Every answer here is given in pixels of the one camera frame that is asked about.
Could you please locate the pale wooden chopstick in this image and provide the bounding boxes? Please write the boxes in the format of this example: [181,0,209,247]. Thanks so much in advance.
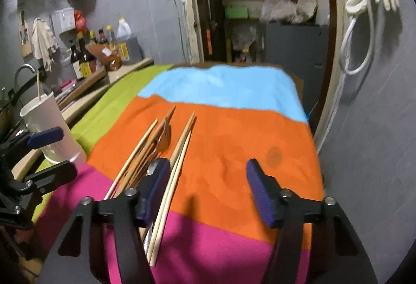
[146,112,196,264]
[104,119,158,200]
[149,121,196,267]

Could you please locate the metal spoon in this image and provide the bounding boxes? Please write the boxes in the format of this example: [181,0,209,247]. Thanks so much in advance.
[142,156,160,255]

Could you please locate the wooden counter board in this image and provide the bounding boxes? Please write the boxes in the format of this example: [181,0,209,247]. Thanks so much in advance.
[58,58,154,124]

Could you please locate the clear oil jug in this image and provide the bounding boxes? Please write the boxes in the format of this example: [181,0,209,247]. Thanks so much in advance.
[116,18,132,62]

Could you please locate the orange brown snack packet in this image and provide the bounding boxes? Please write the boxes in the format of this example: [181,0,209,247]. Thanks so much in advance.
[88,43,123,71]

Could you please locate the dark sauce bottle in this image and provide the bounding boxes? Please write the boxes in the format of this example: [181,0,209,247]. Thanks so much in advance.
[70,40,84,81]

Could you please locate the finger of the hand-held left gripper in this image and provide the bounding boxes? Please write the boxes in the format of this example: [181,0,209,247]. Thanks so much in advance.
[13,160,78,197]
[0,127,64,158]

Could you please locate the dark bottle yellow label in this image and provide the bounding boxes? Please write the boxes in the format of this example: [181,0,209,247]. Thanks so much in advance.
[78,32,95,78]

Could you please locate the white hose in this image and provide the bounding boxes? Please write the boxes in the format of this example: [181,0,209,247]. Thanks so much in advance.
[339,0,378,75]

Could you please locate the white wall container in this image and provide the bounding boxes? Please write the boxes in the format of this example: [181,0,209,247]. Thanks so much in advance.
[54,8,76,34]

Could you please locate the crumpled clear plastic bags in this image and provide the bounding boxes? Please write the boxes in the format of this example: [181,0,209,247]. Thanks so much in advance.
[260,0,298,23]

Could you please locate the grey cabinet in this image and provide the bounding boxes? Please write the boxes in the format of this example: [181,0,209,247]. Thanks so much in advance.
[265,22,329,77]

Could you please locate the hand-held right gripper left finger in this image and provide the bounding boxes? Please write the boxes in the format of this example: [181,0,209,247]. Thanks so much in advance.
[39,158,172,284]

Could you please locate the multicolour striped cloth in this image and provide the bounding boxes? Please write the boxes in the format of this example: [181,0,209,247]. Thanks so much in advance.
[34,63,326,284]

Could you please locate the metal faucet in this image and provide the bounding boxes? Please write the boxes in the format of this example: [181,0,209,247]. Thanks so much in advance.
[14,64,36,99]

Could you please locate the green box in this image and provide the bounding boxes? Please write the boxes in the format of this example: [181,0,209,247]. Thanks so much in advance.
[225,4,249,20]

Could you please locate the white paper cup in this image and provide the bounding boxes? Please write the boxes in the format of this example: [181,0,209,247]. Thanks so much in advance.
[20,91,88,165]

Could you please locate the silver metal fork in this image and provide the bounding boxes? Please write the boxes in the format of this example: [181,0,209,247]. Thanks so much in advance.
[112,106,176,199]

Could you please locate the hanging wooden cutting board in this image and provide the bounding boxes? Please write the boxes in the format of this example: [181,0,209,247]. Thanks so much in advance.
[19,11,33,57]

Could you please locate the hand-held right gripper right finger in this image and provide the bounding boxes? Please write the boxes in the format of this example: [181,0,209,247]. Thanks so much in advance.
[246,159,378,284]

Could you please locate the red plastic bag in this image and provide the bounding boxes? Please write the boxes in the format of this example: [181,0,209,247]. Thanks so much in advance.
[74,10,88,32]

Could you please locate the hanging beige rag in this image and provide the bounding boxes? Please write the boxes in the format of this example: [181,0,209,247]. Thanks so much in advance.
[31,18,59,72]

